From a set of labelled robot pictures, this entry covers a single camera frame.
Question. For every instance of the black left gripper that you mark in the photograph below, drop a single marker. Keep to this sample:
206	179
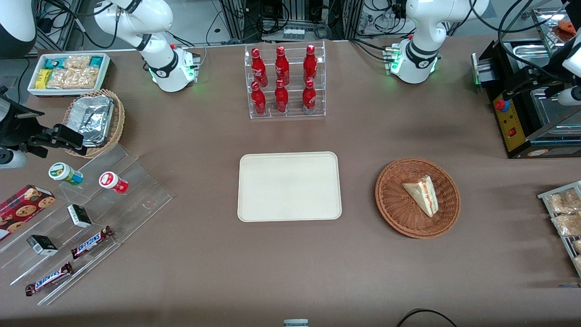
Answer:
543	75

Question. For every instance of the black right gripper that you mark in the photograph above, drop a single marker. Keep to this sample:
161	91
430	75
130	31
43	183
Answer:
17	126

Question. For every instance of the triangular sandwich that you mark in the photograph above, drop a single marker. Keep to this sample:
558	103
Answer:
424	193

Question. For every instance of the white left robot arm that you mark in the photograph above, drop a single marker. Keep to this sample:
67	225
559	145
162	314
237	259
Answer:
417	32

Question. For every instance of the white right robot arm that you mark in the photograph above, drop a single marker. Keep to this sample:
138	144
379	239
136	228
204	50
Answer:
154	22

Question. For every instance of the light wicker basket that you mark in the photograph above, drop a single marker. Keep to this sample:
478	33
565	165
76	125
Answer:
119	120

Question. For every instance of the tray of wrapped pastries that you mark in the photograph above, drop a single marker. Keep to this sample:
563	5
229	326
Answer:
547	196

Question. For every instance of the brown round wicker basket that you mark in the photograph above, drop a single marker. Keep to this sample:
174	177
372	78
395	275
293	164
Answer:
399	204

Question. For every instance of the cream plastic tray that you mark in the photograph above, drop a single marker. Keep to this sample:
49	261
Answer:
290	187

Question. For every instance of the steel warmer pan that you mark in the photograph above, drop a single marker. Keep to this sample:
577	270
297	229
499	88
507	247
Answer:
529	52
549	111

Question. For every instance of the green lid yogurt cup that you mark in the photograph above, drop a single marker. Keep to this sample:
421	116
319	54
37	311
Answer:
63	173

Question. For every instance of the black yellow food warmer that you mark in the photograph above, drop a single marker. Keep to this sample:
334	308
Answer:
510	122

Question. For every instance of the stacked aluminium foil trays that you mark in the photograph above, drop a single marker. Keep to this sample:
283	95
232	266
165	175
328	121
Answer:
93	119

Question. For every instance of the yellow snack packet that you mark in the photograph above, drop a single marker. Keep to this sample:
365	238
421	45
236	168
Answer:
43	78

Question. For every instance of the orange fried food piece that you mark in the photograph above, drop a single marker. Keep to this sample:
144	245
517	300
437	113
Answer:
567	26

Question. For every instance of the large clear cracker bag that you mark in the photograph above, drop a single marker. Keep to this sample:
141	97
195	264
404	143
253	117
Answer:
75	78

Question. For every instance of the red lid yogurt cup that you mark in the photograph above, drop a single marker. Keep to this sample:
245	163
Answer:
111	181

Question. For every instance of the red plaid cookie box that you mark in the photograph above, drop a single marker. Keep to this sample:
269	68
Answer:
22	210

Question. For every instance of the small black carton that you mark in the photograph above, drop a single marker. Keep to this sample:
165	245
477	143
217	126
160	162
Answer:
80	215
42	245

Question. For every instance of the teal snack packet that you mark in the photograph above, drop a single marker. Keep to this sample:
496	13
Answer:
54	63
96	61

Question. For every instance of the small clear cracker bag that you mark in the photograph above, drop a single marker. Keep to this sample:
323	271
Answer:
77	61

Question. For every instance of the white plastic snack bin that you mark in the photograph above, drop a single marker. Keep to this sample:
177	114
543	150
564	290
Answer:
105	68

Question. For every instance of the clear acrylic stepped display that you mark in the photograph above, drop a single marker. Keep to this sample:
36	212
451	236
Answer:
136	200

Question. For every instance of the Snickers chocolate bar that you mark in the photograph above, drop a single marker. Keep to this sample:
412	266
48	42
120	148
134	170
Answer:
47	279
91	243

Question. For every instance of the clear bagged pastry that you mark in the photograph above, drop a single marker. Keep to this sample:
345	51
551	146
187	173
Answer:
578	262
565	201
577	246
567	224

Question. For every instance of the red cola bottle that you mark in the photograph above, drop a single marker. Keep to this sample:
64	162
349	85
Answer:
258	101
310	63
309	99
281	99
258	68
282	68

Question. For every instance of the clear acrylic bottle rack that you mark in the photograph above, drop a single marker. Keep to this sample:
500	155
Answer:
295	116

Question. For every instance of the grey power strip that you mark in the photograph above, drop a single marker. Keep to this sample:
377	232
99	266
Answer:
294	33

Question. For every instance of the small grey device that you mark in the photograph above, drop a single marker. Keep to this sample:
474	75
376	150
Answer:
296	323

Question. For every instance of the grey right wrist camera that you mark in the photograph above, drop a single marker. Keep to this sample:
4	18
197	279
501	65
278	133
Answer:
12	159

